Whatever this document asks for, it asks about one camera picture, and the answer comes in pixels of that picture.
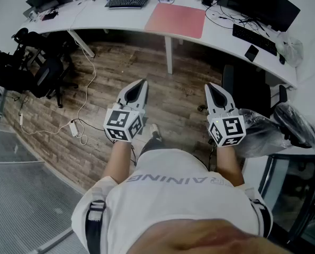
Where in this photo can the person's left forearm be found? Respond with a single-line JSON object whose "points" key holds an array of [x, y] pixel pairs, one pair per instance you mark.
{"points": [[118, 163]]}

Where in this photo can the person's chin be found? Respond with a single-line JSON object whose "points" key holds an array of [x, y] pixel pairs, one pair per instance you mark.
{"points": [[199, 239]]}

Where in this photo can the pink desk mat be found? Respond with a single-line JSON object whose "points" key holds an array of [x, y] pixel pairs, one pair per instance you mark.
{"points": [[175, 20]]}

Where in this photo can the clear plastic bag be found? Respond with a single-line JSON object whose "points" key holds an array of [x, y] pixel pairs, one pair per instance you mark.
{"points": [[291, 49]]}

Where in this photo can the black mesh office chair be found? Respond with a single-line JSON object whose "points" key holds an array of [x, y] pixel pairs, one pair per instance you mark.
{"points": [[44, 75]]}

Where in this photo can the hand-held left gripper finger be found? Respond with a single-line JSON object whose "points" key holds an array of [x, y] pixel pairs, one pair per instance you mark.
{"points": [[144, 96], [123, 95]]}

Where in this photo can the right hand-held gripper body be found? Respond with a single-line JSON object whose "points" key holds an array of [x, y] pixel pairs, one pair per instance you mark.
{"points": [[230, 131]]}

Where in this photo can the plastic wrapped black chair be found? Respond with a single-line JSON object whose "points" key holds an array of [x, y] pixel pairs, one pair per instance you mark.
{"points": [[263, 136]]}

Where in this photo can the black glass cabinet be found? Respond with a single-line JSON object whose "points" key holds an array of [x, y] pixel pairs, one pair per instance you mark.
{"points": [[300, 194]]}

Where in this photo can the small flat black device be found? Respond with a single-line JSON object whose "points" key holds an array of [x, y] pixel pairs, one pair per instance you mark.
{"points": [[50, 16]]}

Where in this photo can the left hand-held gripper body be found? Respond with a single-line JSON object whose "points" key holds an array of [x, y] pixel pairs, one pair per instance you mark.
{"points": [[120, 123]]}

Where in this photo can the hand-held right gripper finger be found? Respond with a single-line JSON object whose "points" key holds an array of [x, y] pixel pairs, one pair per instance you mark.
{"points": [[209, 99], [228, 102]]}

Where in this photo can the large black keyboard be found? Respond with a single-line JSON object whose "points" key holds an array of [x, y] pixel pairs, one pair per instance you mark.
{"points": [[126, 2]]}

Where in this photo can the slim black keyboard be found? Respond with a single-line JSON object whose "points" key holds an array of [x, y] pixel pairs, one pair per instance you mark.
{"points": [[253, 39]]}

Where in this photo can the person's right forearm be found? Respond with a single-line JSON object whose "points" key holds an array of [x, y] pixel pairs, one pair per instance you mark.
{"points": [[228, 165]]}

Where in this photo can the person's white t-shirt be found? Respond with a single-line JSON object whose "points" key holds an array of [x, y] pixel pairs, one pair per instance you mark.
{"points": [[173, 194]]}

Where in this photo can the person's black trousers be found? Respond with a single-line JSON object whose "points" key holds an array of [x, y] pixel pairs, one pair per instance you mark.
{"points": [[150, 144]]}

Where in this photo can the black smartphone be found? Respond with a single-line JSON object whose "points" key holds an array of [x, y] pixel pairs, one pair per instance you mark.
{"points": [[251, 53]]}

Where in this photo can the person's left white shoe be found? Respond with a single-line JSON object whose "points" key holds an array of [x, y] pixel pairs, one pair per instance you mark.
{"points": [[155, 131]]}

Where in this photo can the white desk leg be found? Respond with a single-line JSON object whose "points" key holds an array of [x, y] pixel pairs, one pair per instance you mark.
{"points": [[169, 54], [83, 45]]}

